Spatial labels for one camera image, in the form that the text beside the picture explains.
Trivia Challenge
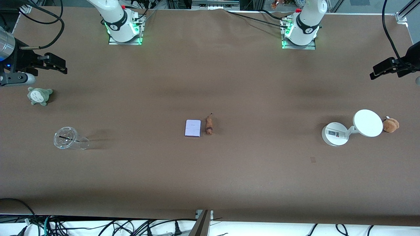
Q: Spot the lavender phone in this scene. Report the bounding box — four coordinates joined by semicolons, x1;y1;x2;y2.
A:
185;119;201;137

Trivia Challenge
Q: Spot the brown lion statue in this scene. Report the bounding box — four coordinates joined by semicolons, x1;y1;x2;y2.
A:
205;113;214;136

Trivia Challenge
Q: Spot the grey-green plush toy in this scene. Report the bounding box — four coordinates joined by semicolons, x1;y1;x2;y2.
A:
27;87;53;106

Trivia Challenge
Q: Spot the white round desk lamp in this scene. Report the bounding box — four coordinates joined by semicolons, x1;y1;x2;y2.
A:
322;109;384;147

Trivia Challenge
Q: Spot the brown plush toy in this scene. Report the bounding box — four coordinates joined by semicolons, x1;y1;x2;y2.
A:
382;116;400;133

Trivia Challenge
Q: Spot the clear plastic cup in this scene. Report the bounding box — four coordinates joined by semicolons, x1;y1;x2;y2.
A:
53;127;90;150

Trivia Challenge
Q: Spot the brown paper table cover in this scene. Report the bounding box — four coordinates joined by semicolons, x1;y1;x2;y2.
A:
0;7;420;226

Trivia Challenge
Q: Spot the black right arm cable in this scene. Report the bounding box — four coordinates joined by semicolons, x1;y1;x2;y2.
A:
18;0;65;50

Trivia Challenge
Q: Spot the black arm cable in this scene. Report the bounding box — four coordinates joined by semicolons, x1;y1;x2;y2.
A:
18;0;65;50
382;0;404;61

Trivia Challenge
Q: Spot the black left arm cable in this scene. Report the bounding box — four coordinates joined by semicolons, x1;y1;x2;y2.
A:
382;0;404;61

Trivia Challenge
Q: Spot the aluminium frame corner bracket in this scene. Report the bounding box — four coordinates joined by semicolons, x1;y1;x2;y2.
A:
395;0;420;24

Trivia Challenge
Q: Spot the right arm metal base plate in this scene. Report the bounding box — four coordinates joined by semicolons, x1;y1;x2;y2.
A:
108;31;144;45

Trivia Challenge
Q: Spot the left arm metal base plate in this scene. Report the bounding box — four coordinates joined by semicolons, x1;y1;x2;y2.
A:
282;36;316;50

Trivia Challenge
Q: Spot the black cable on table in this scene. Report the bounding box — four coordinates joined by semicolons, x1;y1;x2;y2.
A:
226;11;289;28

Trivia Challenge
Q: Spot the black looped floor cable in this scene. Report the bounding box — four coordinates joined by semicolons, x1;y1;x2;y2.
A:
0;198;37;236

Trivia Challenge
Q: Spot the silver metal rail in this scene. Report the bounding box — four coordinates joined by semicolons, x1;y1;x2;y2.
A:
192;0;240;10

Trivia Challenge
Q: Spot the aluminium frame post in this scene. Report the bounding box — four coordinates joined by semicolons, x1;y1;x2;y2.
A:
189;210;214;236

